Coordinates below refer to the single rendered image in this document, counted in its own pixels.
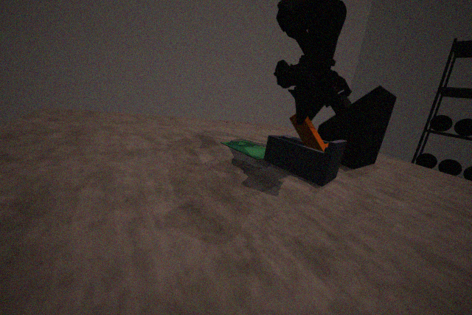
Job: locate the orange block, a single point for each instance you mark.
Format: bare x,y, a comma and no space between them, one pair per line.
308,134

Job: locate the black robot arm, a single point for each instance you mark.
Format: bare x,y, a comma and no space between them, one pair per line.
324,20

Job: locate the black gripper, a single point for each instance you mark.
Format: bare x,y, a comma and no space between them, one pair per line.
312,87

